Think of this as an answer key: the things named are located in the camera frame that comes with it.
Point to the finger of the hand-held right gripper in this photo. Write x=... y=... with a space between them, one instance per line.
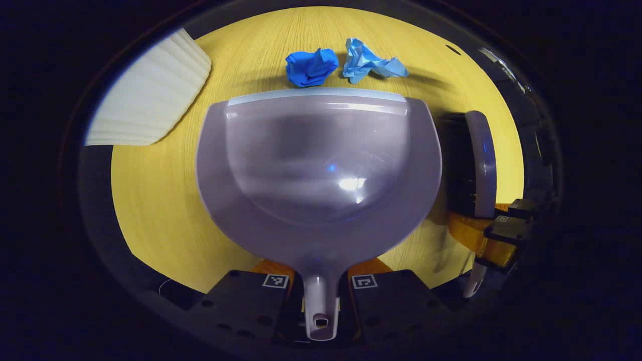
x=521 y=208
x=509 y=231

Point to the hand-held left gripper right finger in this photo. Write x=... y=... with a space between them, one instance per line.
x=396 y=306

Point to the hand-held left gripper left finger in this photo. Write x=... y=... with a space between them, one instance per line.
x=241 y=306

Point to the small broom with black bristles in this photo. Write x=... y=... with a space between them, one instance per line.
x=481 y=165

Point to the pale purple dustpan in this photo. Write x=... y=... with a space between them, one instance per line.
x=316 y=165

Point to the light blue paper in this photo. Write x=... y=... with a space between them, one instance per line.
x=363 y=62

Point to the white garbage bin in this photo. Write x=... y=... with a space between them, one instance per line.
x=150 y=95

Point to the dark blue paper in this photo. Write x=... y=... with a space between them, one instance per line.
x=311 y=67

